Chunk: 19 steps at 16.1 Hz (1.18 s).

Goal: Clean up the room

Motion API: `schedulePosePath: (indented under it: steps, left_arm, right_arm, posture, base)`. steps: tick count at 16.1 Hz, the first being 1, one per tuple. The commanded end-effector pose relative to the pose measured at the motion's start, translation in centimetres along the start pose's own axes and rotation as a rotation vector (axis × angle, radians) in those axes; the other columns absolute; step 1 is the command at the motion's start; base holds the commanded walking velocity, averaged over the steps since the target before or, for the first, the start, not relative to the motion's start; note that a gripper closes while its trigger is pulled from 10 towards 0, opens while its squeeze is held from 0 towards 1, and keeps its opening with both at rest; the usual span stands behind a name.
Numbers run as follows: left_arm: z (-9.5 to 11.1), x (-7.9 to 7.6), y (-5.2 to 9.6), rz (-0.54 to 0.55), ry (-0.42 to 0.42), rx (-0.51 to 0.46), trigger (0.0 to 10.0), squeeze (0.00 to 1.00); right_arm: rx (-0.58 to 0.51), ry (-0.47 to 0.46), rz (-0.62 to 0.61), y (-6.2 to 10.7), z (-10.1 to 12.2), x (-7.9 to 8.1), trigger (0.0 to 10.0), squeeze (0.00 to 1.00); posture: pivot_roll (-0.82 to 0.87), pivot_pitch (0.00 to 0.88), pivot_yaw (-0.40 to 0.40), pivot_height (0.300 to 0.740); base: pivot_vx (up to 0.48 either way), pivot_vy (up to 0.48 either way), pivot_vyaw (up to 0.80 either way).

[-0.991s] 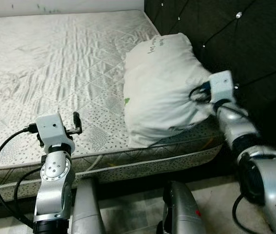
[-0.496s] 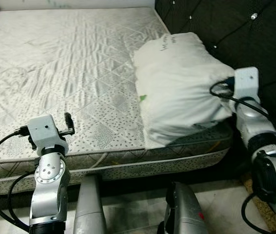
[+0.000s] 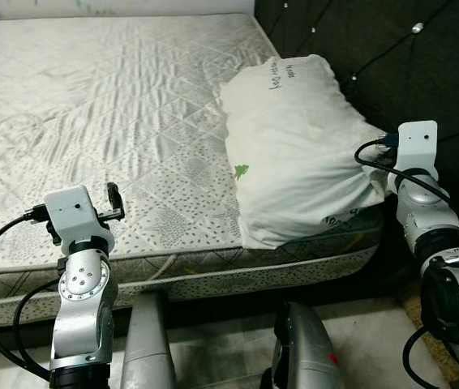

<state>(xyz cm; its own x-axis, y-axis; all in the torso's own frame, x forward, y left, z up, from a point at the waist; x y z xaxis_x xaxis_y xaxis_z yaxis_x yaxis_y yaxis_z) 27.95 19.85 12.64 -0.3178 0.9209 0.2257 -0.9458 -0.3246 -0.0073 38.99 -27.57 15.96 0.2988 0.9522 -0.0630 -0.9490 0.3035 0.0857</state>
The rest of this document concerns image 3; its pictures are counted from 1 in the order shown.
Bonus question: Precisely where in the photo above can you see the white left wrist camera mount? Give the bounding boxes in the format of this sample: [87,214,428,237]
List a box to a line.
[45,186,105,244]

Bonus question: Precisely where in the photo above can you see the grey right robot leg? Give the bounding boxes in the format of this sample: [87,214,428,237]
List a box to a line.
[260,301,348,389]

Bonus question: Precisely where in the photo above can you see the grey robot leg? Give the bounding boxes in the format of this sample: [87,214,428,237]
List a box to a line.
[120,290,178,389]
[260,301,348,389]

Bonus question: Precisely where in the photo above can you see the white quilted mattress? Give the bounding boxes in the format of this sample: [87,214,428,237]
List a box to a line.
[0,12,388,329]

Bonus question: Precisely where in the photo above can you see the grey left robot leg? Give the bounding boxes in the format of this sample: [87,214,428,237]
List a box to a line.
[120,290,178,389]

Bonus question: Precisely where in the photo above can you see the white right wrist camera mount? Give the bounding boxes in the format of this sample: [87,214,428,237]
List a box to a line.
[396,121,440,175]

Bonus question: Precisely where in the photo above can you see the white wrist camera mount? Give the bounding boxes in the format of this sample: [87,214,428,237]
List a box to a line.
[45,186,105,244]
[396,121,440,175]

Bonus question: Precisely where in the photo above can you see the black tufted headboard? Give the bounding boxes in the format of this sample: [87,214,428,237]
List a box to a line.
[254,0,459,268]

